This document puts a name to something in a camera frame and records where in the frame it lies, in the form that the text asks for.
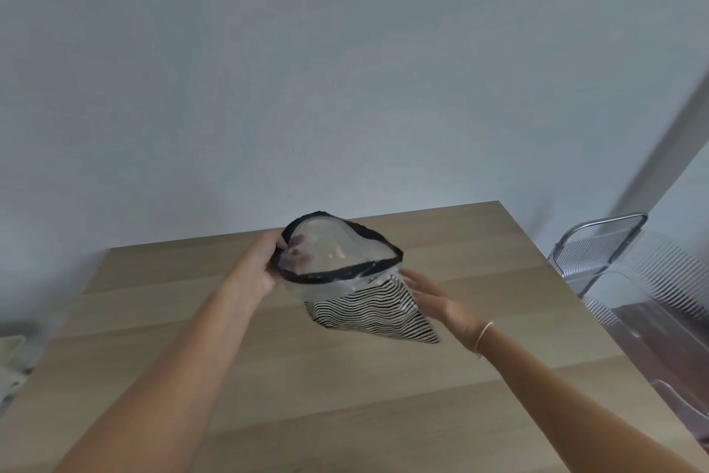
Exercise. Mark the person's left hand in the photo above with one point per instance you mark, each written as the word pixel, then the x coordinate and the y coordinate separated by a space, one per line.
pixel 259 266

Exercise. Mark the person's right hand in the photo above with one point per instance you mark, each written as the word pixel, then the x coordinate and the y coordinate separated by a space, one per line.
pixel 451 312

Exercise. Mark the person's left fingers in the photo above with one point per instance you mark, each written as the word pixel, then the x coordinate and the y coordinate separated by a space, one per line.
pixel 296 249

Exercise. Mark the person's right fingers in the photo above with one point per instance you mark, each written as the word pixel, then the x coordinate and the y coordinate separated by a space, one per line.
pixel 422 292

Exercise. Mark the clear striped black-trimmed pouch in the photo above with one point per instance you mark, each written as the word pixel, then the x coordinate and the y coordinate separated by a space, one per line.
pixel 354 298

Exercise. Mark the person's right forearm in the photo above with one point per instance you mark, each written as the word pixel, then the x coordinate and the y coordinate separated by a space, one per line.
pixel 554 400

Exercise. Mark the person's left forearm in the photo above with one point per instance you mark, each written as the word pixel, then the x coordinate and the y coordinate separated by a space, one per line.
pixel 183 367

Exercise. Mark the clear ribbed plastic chair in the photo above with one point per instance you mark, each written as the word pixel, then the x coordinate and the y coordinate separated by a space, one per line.
pixel 659 295

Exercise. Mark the clear plastic chair edge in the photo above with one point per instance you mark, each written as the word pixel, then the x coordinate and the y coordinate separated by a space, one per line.
pixel 684 406

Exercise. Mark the clear chair with chrome frame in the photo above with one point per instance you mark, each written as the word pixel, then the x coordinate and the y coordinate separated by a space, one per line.
pixel 595 251

